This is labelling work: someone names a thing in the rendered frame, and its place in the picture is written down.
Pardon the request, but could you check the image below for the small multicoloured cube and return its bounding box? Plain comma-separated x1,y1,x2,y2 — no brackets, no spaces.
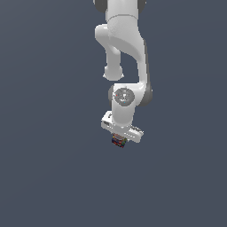
111,133,129,149

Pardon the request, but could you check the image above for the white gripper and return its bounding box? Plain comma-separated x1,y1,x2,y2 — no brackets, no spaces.
100,110,145,144

